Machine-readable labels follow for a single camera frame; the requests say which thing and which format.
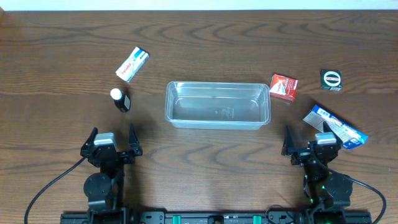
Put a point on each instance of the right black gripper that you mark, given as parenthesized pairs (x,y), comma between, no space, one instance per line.
(311,156)

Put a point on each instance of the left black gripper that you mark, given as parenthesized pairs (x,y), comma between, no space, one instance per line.
(111,154)

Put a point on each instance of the blue white medicine box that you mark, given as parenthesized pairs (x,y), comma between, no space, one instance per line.
(350,137)

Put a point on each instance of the red medicine box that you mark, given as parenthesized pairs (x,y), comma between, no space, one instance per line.
(283,87)

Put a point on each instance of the green box round logo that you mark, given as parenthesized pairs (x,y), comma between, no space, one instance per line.
(330,80)

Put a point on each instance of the white Panadol box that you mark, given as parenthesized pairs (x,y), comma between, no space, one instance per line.
(132,64)

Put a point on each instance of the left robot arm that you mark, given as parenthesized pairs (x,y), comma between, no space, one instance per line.
(104,189)

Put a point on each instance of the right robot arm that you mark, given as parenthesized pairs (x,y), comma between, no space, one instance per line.
(324,188)

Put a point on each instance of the clear plastic container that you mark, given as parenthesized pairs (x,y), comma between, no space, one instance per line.
(217,105)

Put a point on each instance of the dark bottle white cap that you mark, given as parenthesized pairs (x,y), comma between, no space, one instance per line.
(121,100)

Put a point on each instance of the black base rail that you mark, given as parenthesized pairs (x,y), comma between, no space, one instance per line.
(270,216)

